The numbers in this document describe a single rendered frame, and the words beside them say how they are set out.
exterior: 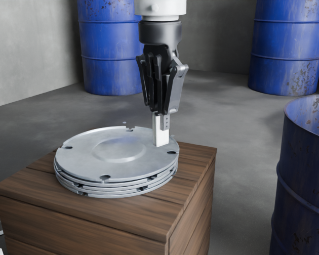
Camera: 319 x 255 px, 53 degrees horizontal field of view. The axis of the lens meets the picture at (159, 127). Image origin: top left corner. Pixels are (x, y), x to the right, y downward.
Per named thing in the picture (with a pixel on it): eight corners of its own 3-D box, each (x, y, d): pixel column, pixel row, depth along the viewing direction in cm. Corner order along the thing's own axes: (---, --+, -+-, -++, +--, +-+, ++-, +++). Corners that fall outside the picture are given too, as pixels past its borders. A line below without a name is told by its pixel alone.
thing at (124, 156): (80, 126, 91) (80, 124, 91) (181, 130, 88) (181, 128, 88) (33, 178, 64) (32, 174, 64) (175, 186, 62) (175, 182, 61)
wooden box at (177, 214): (209, 248, 99) (217, 147, 86) (164, 369, 66) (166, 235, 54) (100, 217, 113) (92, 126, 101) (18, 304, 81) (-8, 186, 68)
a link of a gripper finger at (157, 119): (166, 109, 62) (168, 111, 61) (166, 141, 65) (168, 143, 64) (154, 113, 60) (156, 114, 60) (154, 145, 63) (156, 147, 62)
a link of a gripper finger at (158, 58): (170, 52, 57) (175, 53, 56) (170, 111, 62) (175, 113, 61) (152, 55, 55) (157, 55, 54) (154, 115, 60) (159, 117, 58)
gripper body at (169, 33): (128, 18, 56) (130, 71, 59) (157, 22, 49) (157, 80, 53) (162, 16, 60) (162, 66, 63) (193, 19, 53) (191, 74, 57)
